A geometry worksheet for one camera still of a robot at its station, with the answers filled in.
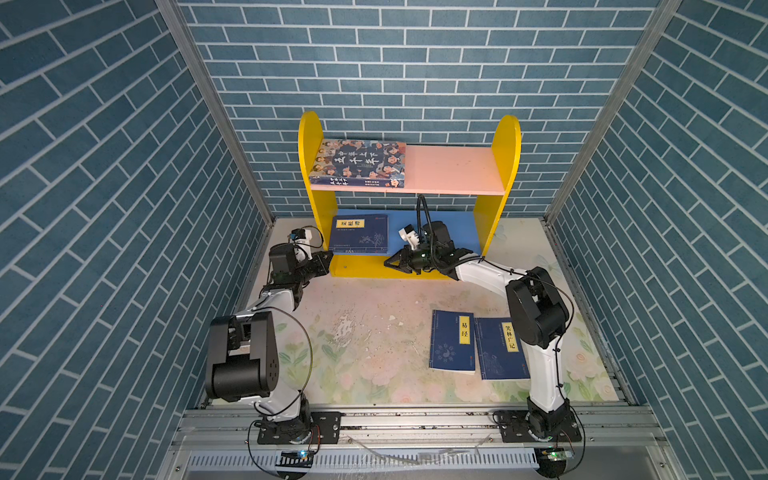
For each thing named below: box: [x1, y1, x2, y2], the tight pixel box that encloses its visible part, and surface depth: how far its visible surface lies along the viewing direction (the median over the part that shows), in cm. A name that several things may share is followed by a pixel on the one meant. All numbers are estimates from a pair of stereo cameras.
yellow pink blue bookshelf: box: [298, 111, 521, 277], surface depth 81 cm
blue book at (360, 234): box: [330, 214, 389, 254], surface depth 96 cm
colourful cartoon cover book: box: [310, 139, 407, 188], surface depth 75 cm
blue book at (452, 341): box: [429, 310, 476, 374], surface depth 89 cm
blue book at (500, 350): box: [474, 317, 531, 381], surface depth 86 cm
